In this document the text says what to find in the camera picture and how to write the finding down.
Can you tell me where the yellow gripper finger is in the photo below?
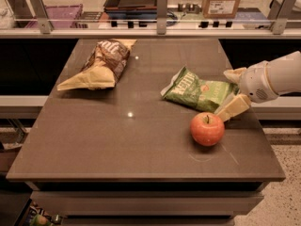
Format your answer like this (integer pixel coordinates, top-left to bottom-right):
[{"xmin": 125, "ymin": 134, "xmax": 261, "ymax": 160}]
[
  {"xmin": 224, "ymin": 67, "xmax": 246, "ymax": 84},
  {"xmin": 214, "ymin": 93, "xmax": 251, "ymax": 121}
]

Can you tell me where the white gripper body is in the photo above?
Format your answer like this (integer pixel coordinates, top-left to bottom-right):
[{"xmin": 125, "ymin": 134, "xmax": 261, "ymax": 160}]
[{"xmin": 238, "ymin": 61, "xmax": 278, "ymax": 103}]

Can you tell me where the green jalapeno chip bag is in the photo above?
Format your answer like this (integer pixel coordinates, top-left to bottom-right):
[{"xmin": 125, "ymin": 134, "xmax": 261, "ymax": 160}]
[{"xmin": 161, "ymin": 67, "xmax": 239, "ymax": 113}]

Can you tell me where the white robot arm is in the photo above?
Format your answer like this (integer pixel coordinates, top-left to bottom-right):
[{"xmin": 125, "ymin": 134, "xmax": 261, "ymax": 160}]
[{"xmin": 214, "ymin": 51, "xmax": 301, "ymax": 121}]

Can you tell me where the brown and yellow chip bag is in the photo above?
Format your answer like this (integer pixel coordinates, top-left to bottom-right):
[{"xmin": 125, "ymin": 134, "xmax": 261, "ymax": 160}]
[{"xmin": 56, "ymin": 39, "xmax": 136, "ymax": 90}]

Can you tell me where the red apple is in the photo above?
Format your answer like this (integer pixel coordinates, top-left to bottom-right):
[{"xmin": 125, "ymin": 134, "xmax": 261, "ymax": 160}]
[{"xmin": 190, "ymin": 112, "xmax": 225, "ymax": 146}]

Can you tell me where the cardboard box with label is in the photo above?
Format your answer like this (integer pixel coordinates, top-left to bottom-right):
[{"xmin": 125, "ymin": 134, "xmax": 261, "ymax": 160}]
[{"xmin": 201, "ymin": 0, "xmax": 241, "ymax": 19}]

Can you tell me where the glass railing with metal posts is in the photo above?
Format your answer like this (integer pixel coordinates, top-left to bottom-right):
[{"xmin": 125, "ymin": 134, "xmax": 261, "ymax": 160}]
[{"xmin": 0, "ymin": 0, "xmax": 301, "ymax": 39}]

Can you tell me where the purple plastic crate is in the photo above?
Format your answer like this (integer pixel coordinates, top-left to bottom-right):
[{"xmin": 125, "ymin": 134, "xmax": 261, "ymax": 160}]
[{"xmin": 24, "ymin": 3, "xmax": 85, "ymax": 29}]

